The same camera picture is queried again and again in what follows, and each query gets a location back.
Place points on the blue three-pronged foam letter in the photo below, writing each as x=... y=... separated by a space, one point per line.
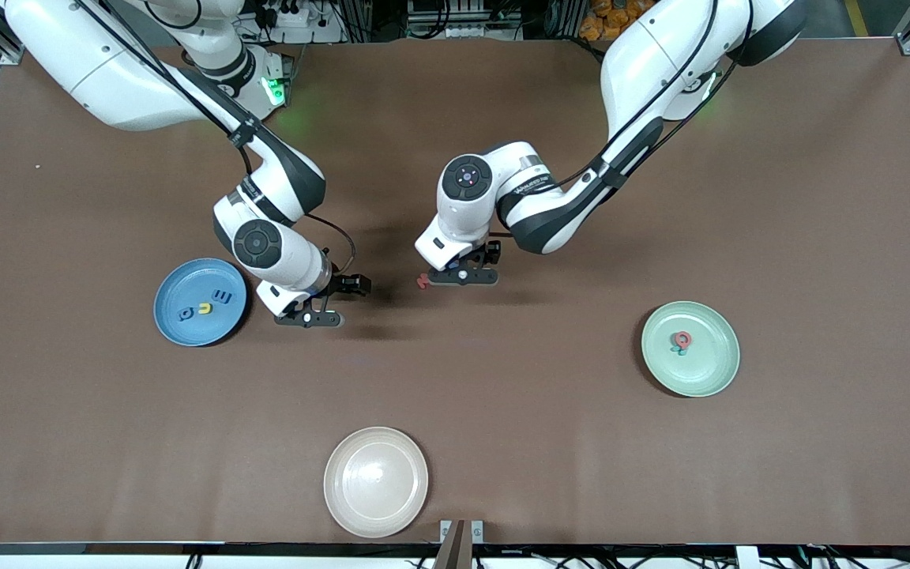
x=220 y=297

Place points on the red foam letter Q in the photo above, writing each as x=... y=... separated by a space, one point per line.
x=677 y=339

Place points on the teal foam letter R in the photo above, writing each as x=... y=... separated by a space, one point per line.
x=676 y=352

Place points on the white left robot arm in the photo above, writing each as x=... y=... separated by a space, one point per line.
x=652 y=63

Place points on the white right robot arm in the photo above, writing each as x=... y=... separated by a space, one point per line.
x=84 y=63

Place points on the blue round plate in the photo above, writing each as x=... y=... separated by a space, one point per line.
x=202 y=276

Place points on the brown table cover sheet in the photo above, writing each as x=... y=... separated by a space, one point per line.
x=502 y=442

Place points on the beige round plate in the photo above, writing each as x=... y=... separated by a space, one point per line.
x=376 y=482

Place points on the pale green round plate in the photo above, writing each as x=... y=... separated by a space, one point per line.
x=692 y=378

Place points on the dark equipment rack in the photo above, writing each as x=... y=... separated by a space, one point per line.
x=423 y=20

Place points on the white power strip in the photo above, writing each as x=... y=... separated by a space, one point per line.
x=317 y=35

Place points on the orange packaged goods pile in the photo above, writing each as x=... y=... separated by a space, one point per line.
x=599 y=24

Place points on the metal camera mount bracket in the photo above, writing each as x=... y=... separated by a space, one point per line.
x=455 y=537

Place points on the white table edge frame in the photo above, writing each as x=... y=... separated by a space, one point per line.
x=107 y=563

